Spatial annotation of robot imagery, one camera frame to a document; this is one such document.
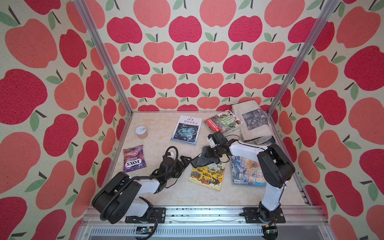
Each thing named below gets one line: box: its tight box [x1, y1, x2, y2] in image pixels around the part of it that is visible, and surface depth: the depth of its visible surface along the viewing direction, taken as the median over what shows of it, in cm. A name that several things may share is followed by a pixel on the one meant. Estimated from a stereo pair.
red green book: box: [202, 109, 244, 134], surface depth 113 cm
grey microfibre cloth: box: [190, 146, 221, 168], surface depth 92 cm
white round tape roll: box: [135, 125, 149, 140], surface depth 106 cm
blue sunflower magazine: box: [231, 155, 267, 187], surface depth 88 cm
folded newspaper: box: [232, 100, 275, 145], surface depth 110 cm
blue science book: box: [170, 115, 203, 146], surface depth 111 cm
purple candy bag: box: [123, 144, 147, 173], surface depth 95 cm
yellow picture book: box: [188, 162, 227, 192], surface depth 90 cm
